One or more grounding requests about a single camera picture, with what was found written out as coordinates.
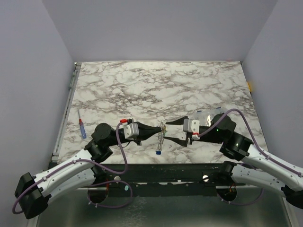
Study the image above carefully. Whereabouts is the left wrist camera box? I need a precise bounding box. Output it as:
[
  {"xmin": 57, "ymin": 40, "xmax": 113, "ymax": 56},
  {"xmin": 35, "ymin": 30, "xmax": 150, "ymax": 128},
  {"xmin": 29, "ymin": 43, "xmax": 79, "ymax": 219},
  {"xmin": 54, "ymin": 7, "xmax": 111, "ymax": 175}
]
[{"xmin": 122, "ymin": 123, "xmax": 139, "ymax": 140}]

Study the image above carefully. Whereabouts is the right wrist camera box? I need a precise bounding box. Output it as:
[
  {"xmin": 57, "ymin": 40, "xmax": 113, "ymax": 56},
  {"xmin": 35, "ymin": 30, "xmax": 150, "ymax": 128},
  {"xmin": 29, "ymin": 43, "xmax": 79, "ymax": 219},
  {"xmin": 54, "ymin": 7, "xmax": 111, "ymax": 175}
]
[{"xmin": 183, "ymin": 119, "xmax": 200, "ymax": 140}]

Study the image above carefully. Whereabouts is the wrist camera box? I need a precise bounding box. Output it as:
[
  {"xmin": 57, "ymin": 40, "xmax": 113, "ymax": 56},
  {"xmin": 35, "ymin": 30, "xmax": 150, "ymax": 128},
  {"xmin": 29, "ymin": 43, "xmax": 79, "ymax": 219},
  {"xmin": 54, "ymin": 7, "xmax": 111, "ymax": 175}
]
[
  {"xmin": 183, "ymin": 119, "xmax": 200, "ymax": 140},
  {"xmin": 122, "ymin": 123, "xmax": 139, "ymax": 140}
]

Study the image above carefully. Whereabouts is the clear plastic parts box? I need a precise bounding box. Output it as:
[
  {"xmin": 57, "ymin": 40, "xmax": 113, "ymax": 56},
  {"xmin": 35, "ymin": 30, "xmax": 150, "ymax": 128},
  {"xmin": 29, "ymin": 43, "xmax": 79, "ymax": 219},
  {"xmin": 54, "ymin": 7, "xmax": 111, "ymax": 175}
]
[{"xmin": 192, "ymin": 107, "xmax": 227, "ymax": 126}]

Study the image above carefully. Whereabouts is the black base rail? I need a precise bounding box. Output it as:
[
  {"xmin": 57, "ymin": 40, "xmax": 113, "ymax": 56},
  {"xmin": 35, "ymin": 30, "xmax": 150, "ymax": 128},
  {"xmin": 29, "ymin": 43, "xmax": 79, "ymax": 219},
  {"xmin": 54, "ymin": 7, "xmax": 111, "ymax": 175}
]
[{"xmin": 87, "ymin": 164, "xmax": 234, "ymax": 201}]

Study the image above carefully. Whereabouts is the blue red screwdriver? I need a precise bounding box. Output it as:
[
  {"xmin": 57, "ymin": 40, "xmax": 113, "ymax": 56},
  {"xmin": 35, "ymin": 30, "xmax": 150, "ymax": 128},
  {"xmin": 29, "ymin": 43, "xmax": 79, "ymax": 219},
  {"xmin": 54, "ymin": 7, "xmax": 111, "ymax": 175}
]
[{"xmin": 77, "ymin": 109, "xmax": 87, "ymax": 139}]

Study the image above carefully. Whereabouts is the metal keyring chain with plate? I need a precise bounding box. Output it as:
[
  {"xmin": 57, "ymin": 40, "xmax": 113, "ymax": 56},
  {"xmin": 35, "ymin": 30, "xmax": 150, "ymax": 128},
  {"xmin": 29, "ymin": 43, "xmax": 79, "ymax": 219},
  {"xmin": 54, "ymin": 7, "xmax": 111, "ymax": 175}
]
[{"xmin": 155, "ymin": 121, "xmax": 169, "ymax": 156}]

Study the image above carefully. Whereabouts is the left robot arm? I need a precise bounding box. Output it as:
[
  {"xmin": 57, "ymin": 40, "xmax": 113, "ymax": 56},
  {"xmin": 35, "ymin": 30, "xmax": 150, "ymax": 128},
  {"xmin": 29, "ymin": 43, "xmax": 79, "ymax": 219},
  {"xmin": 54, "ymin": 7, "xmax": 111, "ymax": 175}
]
[{"xmin": 12, "ymin": 119, "xmax": 161, "ymax": 219}]

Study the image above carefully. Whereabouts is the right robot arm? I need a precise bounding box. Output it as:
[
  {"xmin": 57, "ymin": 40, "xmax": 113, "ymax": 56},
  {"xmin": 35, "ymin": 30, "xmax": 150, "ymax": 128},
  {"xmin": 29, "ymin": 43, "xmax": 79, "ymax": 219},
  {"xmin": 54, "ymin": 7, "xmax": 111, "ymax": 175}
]
[{"xmin": 168, "ymin": 113, "xmax": 303, "ymax": 209}]

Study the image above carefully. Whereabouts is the aluminium frame rail left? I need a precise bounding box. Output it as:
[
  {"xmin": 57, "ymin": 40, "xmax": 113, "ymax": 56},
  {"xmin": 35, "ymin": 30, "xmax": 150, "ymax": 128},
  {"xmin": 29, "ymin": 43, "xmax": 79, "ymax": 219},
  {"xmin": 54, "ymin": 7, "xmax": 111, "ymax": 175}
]
[{"xmin": 51, "ymin": 62, "xmax": 82, "ymax": 163}]

